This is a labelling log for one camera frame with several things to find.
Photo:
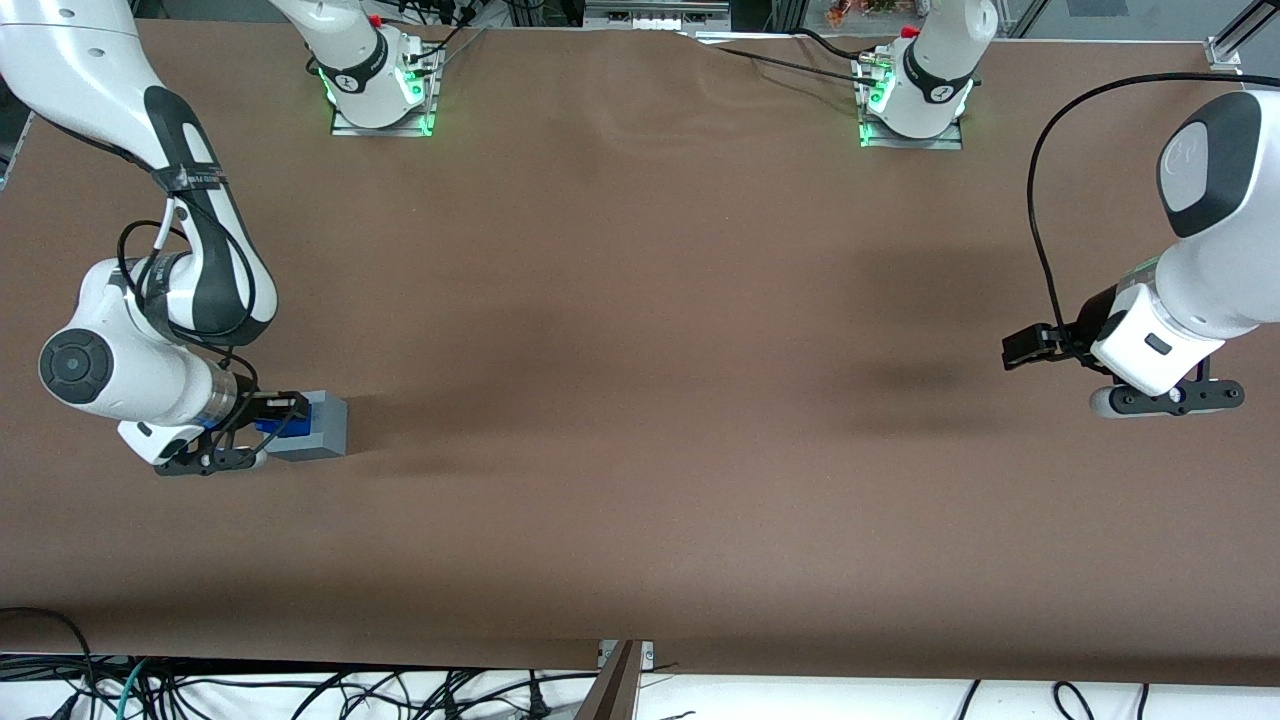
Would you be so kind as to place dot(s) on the metal corner bracket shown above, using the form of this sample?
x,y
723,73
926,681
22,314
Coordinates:
x,y
1224,55

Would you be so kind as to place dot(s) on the blue plastic part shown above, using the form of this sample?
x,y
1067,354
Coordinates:
x,y
303,430

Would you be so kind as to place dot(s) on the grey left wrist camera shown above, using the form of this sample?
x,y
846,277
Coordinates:
x,y
1170,398

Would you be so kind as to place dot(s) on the gray square base block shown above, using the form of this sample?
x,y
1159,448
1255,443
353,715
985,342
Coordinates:
x,y
332,430

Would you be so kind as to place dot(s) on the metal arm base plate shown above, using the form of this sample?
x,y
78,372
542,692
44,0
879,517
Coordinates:
x,y
425,100
950,140

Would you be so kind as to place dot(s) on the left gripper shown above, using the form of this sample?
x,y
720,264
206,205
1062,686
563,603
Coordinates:
x,y
1092,318

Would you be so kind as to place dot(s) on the brown table cover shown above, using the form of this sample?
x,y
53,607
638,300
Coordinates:
x,y
640,400

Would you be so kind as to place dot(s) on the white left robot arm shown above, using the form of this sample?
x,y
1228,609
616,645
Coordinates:
x,y
1220,270

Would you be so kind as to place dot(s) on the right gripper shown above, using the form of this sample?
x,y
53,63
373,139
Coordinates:
x,y
247,409

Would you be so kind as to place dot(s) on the aluminium profile beam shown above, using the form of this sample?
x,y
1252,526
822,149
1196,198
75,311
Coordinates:
x,y
615,690

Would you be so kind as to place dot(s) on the white terminal strip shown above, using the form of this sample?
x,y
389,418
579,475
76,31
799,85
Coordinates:
x,y
655,17

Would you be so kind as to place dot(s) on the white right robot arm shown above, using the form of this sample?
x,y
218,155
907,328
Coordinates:
x,y
130,380

